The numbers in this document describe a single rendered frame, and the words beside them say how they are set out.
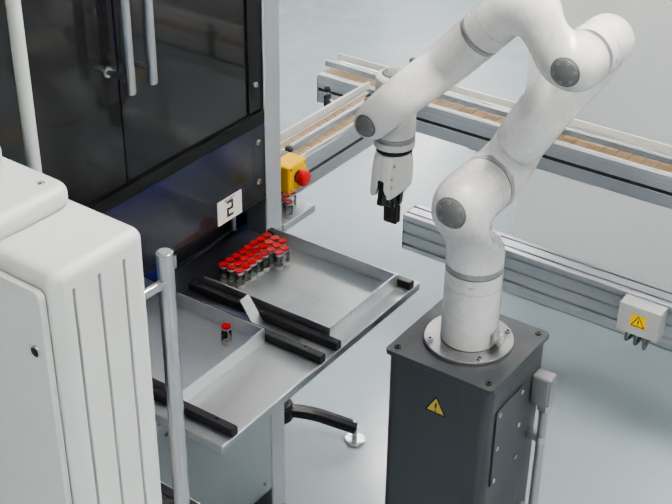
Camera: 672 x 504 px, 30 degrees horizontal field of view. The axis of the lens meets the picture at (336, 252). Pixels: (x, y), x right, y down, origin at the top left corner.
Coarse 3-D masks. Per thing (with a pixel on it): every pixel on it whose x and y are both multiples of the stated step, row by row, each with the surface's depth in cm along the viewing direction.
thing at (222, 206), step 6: (240, 192) 283; (228, 198) 280; (234, 198) 281; (240, 198) 283; (222, 204) 278; (228, 204) 280; (234, 204) 282; (240, 204) 284; (222, 210) 279; (234, 210) 283; (240, 210) 285; (222, 216) 280; (234, 216) 284; (222, 222) 280
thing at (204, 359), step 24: (192, 312) 270; (216, 312) 266; (192, 336) 262; (216, 336) 262; (240, 336) 263; (264, 336) 260; (192, 360) 255; (216, 360) 255; (240, 360) 255; (192, 384) 243
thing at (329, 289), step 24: (288, 240) 293; (312, 264) 287; (336, 264) 287; (360, 264) 283; (216, 288) 275; (264, 288) 278; (288, 288) 278; (312, 288) 279; (336, 288) 279; (360, 288) 279; (384, 288) 275; (288, 312) 265; (312, 312) 270; (336, 312) 271; (360, 312) 269; (336, 336) 263
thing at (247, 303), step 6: (240, 300) 264; (246, 300) 265; (246, 306) 265; (252, 306) 266; (246, 312) 264; (252, 312) 266; (258, 312) 267; (252, 318) 265; (258, 318) 266; (258, 324) 266; (264, 324) 266; (276, 330) 265; (282, 330) 265; (288, 336) 263; (294, 336) 263
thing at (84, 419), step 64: (0, 192) 169; (64, 192) 172; (0, 256) 163; (64, 256) 162; (128, 256) 168; (0, 320) 167; (64, 320) 162; (128, 320) 173; (0, 384) 174; (64, 384) 167; (128, 384) 177; (0, 448) 182; (64, 448) 172; (128, 448) 182
